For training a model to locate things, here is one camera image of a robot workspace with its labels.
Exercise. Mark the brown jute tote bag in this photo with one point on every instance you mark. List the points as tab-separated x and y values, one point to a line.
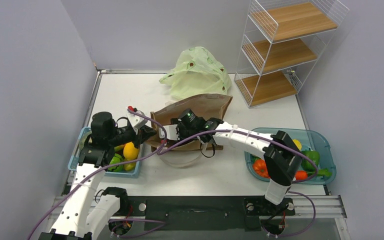
206	105

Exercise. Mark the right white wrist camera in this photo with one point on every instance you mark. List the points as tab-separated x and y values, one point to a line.
169	132

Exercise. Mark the teal plastic tray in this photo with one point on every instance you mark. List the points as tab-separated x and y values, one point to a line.
314	145

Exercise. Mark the green plastic grocery bag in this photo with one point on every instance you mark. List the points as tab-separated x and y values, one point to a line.
196	72

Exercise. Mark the yellow napa cabbage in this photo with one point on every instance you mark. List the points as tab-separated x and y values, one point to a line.
298	144

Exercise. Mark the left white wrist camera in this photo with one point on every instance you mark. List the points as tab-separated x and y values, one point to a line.
136	119

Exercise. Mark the green leafy vegetable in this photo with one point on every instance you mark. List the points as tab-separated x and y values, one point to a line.
324	172

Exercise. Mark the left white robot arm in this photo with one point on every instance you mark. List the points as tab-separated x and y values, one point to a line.
77	220

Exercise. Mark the light blue plastic basket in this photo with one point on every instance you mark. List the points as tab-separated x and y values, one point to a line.
74	159

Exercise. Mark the yellow green pear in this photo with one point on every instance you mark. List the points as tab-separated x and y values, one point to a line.
127	167

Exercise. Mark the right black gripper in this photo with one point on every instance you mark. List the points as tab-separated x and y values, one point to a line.
179	128

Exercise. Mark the white wire wooden shelf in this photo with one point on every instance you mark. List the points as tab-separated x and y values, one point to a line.
281	44

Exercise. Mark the small green watermelon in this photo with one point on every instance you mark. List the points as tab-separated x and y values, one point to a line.
116	160

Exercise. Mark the yellow lemon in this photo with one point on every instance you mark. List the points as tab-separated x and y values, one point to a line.
130	152

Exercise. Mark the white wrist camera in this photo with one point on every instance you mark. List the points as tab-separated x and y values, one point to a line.
136	119
169	132

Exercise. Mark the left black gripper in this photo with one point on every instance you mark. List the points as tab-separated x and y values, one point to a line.
144	132

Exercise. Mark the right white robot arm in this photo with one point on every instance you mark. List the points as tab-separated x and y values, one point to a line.
280	154

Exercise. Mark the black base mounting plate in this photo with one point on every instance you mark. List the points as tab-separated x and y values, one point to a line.
205	213

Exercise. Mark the orange mini pumpkin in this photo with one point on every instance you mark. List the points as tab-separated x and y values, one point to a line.
259	166

